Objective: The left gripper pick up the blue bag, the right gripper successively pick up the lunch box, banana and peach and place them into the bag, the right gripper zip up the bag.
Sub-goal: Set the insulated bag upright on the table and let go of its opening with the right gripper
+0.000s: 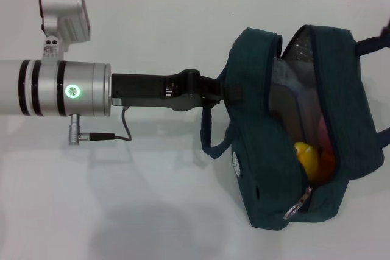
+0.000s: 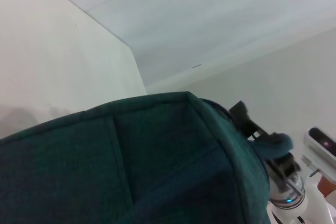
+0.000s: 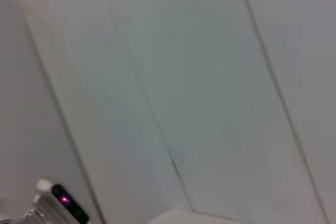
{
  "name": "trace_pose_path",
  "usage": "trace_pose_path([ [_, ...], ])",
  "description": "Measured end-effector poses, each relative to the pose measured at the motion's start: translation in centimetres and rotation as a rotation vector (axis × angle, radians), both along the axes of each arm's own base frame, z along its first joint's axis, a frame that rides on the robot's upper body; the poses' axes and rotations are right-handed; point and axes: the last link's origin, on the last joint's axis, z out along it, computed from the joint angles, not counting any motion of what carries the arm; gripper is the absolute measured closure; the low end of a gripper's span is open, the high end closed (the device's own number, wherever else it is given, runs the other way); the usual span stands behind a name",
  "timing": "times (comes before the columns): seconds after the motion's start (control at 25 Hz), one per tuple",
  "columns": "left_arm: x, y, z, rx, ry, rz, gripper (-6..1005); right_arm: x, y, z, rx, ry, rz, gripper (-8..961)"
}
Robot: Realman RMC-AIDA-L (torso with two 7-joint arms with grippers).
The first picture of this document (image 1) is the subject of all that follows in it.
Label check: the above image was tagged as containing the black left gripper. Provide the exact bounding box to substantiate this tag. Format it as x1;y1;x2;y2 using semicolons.
111;69;244;112

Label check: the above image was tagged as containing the pink toy peach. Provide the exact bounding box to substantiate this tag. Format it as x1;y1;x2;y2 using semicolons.
318;116;335;154

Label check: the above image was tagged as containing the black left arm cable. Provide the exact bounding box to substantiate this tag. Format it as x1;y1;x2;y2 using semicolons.
68;106;132;145

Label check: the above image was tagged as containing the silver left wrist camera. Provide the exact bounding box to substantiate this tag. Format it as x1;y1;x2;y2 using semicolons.
38;0;91;63

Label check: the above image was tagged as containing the yellow banana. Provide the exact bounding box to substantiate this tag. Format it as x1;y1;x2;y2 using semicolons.
292;141;336;184

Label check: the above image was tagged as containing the dark teal lunch bag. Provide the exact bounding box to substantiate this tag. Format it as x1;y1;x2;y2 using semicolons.
200;24;390;230

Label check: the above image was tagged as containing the clear lunch box blue lid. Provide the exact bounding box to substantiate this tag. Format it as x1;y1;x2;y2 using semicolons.
268;58;333;151

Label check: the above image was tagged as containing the silver zipper pull ring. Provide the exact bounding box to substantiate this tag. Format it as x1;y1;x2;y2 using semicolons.
283;186;313;221

